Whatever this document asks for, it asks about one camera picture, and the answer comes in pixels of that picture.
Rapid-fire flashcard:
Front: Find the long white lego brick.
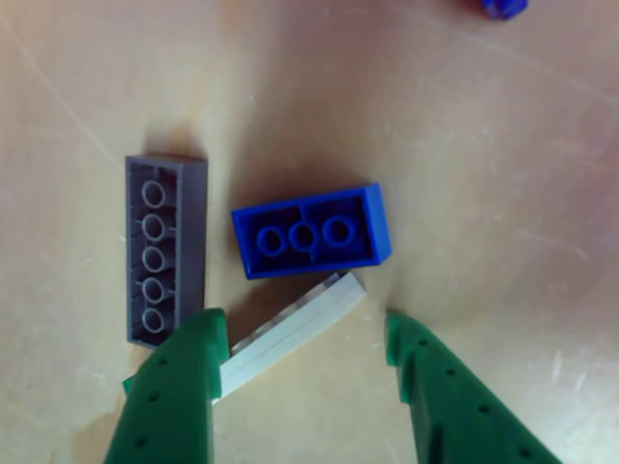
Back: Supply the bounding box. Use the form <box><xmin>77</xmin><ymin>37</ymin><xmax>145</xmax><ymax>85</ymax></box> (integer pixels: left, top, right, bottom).
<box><xmin>212</xmin><ymin>270</ymin><xmax>368</xmax><ymax>401</ymax></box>

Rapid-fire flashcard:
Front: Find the blue hollow lego brick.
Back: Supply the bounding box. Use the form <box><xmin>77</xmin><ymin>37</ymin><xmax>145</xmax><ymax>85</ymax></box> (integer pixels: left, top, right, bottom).
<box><xmin>230</xmin><ymin>182</ymin><xmax>394</xmax><ymax>281</ymax></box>

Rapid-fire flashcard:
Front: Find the small blue lego brick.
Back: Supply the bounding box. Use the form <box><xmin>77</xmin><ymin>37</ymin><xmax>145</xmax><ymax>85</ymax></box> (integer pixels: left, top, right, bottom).
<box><xmin>478</xmin><ymin>0</ymin><xmax>531</xmax><ymax>21</ymax></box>

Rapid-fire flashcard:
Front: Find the long dark grey lego brick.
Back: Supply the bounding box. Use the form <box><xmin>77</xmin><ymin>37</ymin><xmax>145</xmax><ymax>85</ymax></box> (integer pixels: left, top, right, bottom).
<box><xmin>124</xmin><ymin>154</ymin><xmax>210</xmax><ymax>349</ymax></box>

